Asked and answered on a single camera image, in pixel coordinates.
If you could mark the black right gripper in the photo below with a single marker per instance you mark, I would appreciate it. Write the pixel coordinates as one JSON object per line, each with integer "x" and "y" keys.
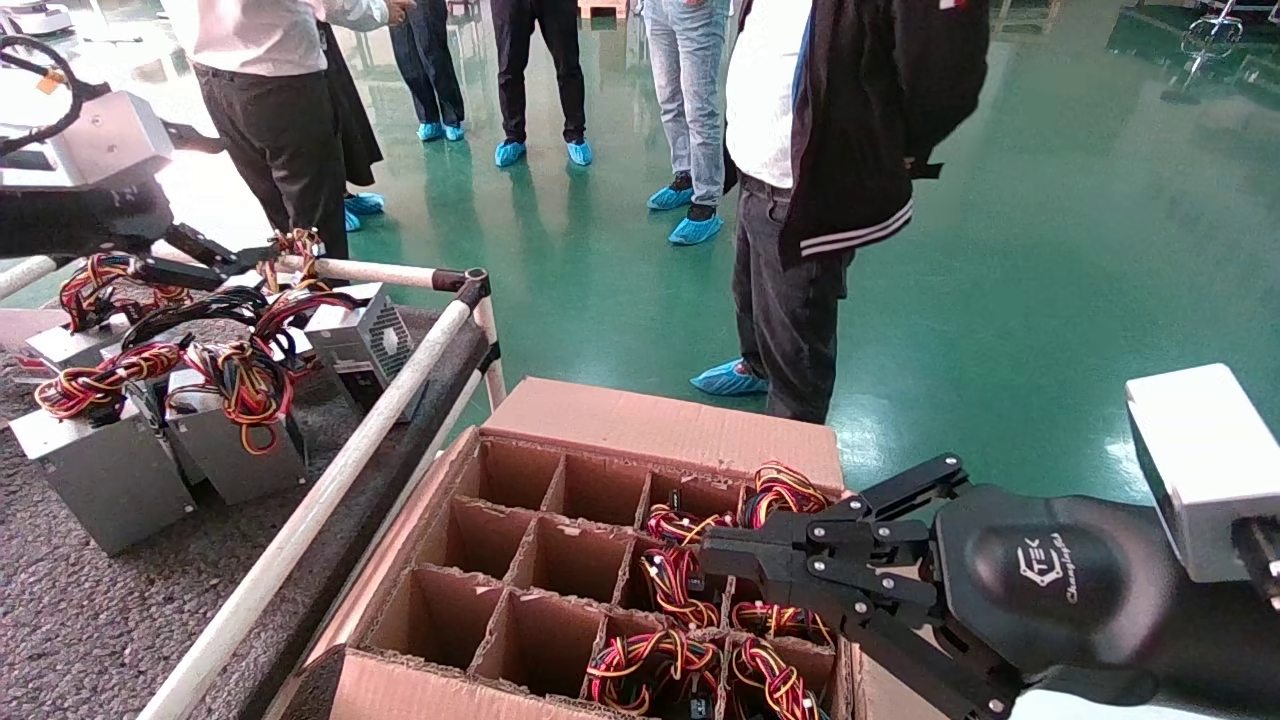
{"x": 1060, "y": 580}

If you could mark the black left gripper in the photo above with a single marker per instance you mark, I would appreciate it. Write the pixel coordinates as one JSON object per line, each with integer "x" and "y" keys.
{"x": 70, "y": 220}

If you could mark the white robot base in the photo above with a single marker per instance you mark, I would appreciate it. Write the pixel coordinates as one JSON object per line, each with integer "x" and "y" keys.
{"x": 35, "y": 18}

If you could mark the cardboard box with dividers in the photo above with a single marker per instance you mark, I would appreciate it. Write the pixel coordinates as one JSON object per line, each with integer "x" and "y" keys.
{"x": 660, "y": 420}

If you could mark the person white shirt black trousers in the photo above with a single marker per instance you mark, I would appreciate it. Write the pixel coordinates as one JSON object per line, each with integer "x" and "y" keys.
{"x": 280, "y": 150}

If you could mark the grey power supply honeycomb vent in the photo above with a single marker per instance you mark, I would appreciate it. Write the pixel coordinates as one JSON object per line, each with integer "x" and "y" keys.
{"x": 365, "y": 345}

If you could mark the white printed table sign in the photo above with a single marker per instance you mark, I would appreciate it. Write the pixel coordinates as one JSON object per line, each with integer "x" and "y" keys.
{"x": 18, "y": 328}

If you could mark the person in black skirt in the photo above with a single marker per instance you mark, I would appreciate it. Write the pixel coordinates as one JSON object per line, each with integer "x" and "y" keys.
{"x": 355, "y": 110}

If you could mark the person in black trousers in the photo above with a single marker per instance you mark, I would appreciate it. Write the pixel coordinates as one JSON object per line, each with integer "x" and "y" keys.
{"x": 430, "y": 60}
{"x": 540, "y": 60}

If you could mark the person in black striped jacket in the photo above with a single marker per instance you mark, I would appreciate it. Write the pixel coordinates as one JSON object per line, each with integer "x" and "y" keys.
{"x": 860, "y": 120}

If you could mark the flat wooden pallet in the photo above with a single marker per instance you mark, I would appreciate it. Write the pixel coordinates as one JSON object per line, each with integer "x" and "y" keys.
{"x": 610, "y": 7}

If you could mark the person in blue jeans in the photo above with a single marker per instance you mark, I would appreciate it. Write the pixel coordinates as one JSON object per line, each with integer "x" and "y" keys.
{"x": 690, "y": 90}

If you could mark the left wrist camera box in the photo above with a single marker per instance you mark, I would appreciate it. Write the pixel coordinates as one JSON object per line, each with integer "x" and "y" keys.
{"x": 110, "y": 140}

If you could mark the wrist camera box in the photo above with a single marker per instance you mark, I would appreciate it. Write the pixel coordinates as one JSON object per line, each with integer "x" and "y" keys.
{"x": 110, "y": 140}
{"x": 1190, "y": 460}

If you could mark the white pipe table frame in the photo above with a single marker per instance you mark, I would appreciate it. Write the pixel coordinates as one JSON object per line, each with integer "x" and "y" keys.
{"x": 348, "y": 460}

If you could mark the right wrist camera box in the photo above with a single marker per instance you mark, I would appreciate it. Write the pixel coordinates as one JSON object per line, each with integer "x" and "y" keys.
{"x": 1190, "y": 460}

